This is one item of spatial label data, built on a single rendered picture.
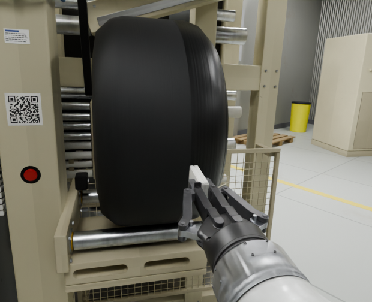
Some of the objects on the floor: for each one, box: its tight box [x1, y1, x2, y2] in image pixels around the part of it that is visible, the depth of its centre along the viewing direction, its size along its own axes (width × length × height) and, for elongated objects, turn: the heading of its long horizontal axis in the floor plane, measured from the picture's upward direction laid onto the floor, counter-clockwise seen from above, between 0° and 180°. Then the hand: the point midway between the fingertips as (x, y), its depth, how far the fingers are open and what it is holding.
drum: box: [290, 101, 311, 132], centre depth 739 cm, size 45×46×71 cm
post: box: [0, 0, 75, 302], centre depth 76 cm, size 13×13×250 cm
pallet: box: [233, 133, 296, 146], centre depth 613 cm, size 122×84×11 cm
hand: (198, 181), depth 52 cm, fingers closed
